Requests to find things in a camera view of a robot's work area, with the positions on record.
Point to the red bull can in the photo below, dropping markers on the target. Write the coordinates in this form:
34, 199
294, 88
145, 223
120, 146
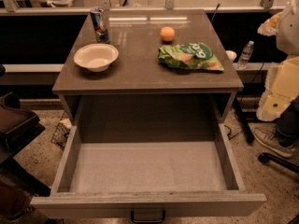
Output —
99, 25

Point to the black office chair base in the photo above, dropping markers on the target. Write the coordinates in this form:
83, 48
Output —
265, 157

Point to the white paper bowl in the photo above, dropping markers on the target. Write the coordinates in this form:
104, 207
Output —
96, 57

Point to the clear plastic water bottle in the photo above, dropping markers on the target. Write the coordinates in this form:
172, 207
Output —
245, 55

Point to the grey sneaker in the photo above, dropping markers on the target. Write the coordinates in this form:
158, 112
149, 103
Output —
269, 139

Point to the dark jeans leg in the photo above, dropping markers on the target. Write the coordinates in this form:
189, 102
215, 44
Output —
287, 129

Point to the black drawer handle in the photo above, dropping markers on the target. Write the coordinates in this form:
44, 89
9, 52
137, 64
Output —
147, 218

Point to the wire mesh basket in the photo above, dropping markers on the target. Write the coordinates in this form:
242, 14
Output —
62, 131

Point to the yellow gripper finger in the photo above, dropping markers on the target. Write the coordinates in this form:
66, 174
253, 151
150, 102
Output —
281, 88

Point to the grey cabinet with top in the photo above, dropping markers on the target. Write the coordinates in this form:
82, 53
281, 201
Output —
139, 100

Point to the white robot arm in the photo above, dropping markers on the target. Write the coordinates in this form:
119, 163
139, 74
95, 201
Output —
287, 32

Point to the white paper cup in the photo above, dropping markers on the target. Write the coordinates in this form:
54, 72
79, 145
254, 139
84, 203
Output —
231, 55

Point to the orange fruit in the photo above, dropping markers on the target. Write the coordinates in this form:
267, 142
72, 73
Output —
167, 34

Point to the open grey top drawer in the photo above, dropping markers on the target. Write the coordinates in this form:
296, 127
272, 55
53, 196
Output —
192, 179

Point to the dark brown chair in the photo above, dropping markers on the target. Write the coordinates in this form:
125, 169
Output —
18, 128

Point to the green chip bag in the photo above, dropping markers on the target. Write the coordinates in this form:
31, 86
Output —
191, 56

